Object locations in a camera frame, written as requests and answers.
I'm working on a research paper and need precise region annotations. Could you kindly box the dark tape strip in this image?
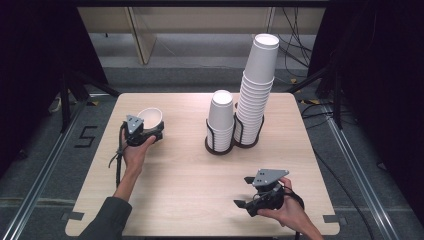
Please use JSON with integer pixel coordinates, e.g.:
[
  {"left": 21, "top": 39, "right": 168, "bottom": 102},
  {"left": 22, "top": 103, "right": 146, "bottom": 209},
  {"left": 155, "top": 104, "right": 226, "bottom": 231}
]
[{"left": 322, "top": 214, "right": 348, "bottom": 225}]

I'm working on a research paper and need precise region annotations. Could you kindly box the black floor cable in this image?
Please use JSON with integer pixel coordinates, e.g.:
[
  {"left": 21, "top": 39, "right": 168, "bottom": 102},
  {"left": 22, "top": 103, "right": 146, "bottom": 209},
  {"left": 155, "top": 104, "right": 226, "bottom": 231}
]
[{"left": 300, "top": 102, "right": 375, "bottom": 240}]

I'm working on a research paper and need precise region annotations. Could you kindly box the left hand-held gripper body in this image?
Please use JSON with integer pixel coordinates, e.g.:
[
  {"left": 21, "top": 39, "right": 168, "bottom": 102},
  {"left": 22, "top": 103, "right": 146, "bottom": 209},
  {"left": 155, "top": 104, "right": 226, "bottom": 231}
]
[{"left": 123, "top": 114, "right": 158, "bottom": 148}]

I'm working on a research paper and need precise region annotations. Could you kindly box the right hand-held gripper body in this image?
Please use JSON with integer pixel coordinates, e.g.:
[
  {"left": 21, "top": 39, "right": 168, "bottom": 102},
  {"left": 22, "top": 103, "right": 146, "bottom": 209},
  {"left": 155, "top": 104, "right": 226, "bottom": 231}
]
[{"left": 246, "top": 168, "right": 291, "bottom": 218}]

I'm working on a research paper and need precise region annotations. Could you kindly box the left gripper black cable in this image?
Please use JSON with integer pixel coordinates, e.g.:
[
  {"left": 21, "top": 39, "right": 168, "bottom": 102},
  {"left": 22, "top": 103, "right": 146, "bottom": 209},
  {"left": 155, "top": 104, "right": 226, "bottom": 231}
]
[{"left": 107, "top": 121, "right": 130, "bottom": 188}]

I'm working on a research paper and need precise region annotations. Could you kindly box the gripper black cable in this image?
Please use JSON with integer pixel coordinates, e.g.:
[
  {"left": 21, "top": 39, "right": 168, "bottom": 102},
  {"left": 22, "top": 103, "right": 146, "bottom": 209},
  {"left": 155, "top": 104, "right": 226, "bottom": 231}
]
[
  {"left": 107, "top": 121, "right": 130, "bottom": 188},
  {"left": 282, "top": 185, "right": 306, "bottom": 240}
]

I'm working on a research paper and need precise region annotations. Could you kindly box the person's left hand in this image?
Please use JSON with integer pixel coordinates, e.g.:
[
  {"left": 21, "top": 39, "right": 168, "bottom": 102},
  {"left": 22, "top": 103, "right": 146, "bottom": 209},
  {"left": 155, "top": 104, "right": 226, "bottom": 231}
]
[{"left": 120, "top": 129, "right": 158, "bottom": 172}]

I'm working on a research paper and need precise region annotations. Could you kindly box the aluminium floor rail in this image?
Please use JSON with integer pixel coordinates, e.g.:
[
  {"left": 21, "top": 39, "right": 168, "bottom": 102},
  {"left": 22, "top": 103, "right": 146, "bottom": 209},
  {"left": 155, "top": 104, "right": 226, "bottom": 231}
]
[
  {"left": 323, "top": 108, "right": 422, "bottom": 240},
  {"left": 0, "top": 99, "right": 88, "bottom": 240}
]

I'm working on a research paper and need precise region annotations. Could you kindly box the bundle of black cables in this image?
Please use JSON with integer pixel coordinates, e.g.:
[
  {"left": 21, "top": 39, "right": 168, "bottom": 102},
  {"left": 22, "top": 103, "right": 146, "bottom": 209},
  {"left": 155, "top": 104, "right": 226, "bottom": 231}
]
[{"left": 278, "top": 6, "right": 315, "bottom": 69}]

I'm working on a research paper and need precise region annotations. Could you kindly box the short stack of paper cups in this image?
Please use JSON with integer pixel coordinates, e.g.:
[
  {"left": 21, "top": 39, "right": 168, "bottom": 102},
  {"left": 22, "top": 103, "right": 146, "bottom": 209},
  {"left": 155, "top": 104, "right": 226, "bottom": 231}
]
[{"left": 206, "top": 89, "right": 236, "bottom": 153}]

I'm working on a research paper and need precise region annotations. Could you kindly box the dark wire cup holder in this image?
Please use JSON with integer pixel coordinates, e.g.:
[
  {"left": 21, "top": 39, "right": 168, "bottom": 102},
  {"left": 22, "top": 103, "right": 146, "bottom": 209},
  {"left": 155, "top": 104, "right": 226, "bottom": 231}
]
[
  {"left": 232, "top": 111, "right": 266, "bottom": 150},
  {"left": 204, "top": 118, "right": 237, "bottom": 156}
]

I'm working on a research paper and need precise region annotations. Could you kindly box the person's right hand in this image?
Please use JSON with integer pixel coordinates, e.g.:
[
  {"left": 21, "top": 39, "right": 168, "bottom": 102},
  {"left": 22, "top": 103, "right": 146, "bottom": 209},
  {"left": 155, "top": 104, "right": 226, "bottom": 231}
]
[{"left": 255, "top": 176, "right": 310, "bottom": 232}]

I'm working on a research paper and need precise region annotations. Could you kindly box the black metal stand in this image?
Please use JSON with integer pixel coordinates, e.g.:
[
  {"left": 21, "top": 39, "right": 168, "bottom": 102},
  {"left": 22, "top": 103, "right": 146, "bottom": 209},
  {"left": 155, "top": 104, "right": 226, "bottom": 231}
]
[
  {"left": 59, "top": 69, "right": 122, "bottom": 134},
  {"left": 285, "top": 59, "right": 345, "bottom": 130}
]

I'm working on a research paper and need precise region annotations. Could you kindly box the black curtain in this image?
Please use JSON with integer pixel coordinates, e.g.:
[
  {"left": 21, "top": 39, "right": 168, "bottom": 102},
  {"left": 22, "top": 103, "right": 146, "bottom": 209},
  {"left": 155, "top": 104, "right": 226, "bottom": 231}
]
[
  {"left": 0, "top": 0, "right": 108, "bottom": 179},
  {"left": 307, "top": 0, "right": 424, "bottom": 229}
]

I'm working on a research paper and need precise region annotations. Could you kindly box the tall stack of paper cups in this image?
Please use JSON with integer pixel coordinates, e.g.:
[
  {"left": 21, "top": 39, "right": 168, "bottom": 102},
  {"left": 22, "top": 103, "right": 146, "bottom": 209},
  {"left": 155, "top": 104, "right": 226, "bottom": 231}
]
[{"left": 233, "top": 33, "right": 281, "bottom": 146}]

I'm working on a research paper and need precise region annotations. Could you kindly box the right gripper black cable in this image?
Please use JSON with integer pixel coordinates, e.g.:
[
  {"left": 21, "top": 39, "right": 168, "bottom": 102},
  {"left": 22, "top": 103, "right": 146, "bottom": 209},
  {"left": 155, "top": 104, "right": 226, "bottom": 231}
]
[{"left": 282, "top": 185, "right": 306, "bottom": 240}]

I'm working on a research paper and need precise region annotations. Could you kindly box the white paper cup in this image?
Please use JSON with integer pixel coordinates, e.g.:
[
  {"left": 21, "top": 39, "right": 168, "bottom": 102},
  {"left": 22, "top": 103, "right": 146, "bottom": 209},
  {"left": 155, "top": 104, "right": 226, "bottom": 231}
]
[{"left": 136, "top": 106, "right": 165, "bottom": 130}]

